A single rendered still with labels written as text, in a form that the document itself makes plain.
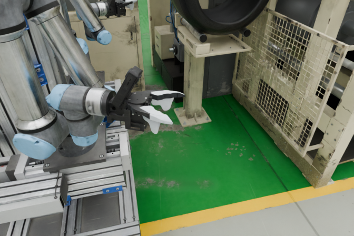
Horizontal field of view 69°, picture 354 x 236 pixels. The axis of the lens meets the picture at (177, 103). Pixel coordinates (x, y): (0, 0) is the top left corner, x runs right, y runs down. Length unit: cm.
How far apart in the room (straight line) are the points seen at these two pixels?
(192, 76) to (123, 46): 61
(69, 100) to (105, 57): 151
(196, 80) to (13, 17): 156
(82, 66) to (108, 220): 88
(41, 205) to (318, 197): 159
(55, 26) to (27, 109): 25
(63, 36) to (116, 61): 145
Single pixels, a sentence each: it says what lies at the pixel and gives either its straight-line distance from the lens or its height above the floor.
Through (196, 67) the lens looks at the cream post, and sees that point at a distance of 202.
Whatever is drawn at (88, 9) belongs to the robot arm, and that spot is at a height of 110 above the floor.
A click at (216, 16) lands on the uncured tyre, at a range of 179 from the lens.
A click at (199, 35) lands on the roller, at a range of 152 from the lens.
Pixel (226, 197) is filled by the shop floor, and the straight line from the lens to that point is 179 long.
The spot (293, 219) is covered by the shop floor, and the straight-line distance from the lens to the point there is 181.
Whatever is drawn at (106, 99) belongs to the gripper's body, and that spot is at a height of 107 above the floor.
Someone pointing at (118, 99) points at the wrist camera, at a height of 108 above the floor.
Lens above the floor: 144
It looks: 35 degrees down
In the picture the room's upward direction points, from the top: straight up
